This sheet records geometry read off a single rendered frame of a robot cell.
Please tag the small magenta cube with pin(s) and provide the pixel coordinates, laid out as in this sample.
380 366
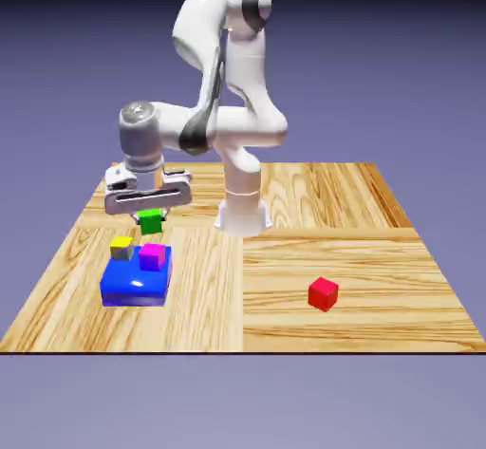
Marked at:
152 256

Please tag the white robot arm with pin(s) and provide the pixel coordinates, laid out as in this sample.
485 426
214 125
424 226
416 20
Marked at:
243 122

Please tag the large blue box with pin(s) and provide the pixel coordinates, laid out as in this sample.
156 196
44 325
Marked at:
134 284

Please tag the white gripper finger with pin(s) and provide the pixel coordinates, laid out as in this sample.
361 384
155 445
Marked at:
164 215
136 218

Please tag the small green cube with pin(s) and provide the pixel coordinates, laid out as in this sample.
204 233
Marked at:
150 221

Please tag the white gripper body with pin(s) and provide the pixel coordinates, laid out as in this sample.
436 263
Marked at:
152 196

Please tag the small red cube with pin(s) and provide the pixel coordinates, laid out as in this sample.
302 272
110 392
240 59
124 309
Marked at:
323 293

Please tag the small yellow cube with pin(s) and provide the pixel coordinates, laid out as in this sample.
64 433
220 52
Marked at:
121 248

